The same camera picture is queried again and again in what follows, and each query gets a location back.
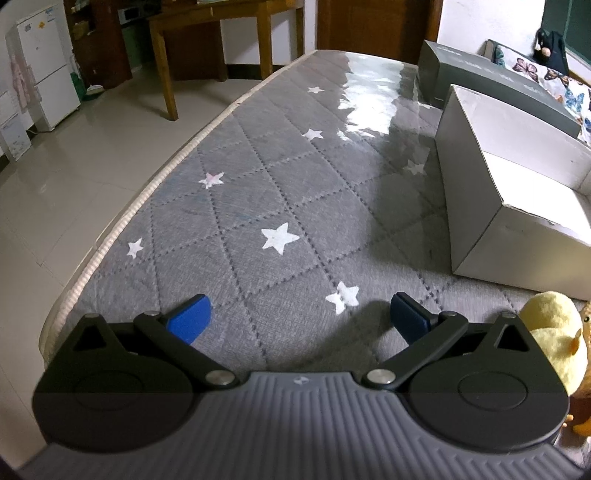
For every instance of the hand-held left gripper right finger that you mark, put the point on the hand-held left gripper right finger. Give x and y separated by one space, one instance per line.
408 318

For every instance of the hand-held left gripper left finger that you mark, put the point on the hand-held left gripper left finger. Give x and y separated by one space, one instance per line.
191 318

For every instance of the white cardboard box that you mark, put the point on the white cardboard box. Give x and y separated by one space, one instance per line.
475 221

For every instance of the yellow plush duck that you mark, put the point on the yellow plush duck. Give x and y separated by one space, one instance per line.
554 323

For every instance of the grey printed box lid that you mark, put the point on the grey printed box lid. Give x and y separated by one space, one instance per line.
485 69

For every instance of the grey star quilted desktop mat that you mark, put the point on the grey star quilted desktop mat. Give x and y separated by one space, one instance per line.
258 194

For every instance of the orange plush toy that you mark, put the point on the orange plush toy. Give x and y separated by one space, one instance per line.
587 318

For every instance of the white drawer unit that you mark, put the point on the white drawer unit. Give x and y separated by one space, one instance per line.
14 134

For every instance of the wooden table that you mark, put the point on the wooden table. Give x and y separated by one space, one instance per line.
161 55

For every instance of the butterfly print cushion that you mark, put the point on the butterfly print cushion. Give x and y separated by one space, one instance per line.
563 92

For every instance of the white fridge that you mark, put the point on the white fridge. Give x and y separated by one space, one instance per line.
51 83

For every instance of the dark wooden cabinet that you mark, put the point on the dark wooden cabinet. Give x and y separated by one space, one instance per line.
106 46

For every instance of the pink hanging cloth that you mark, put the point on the pink hanging cloth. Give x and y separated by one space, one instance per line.
21 85

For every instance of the brown wooden door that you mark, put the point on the brown wooden door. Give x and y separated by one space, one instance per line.
369 23

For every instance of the dark bag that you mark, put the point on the dark bag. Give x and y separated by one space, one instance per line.
554 50

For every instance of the green framed window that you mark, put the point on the green framed window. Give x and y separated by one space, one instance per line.
568 23

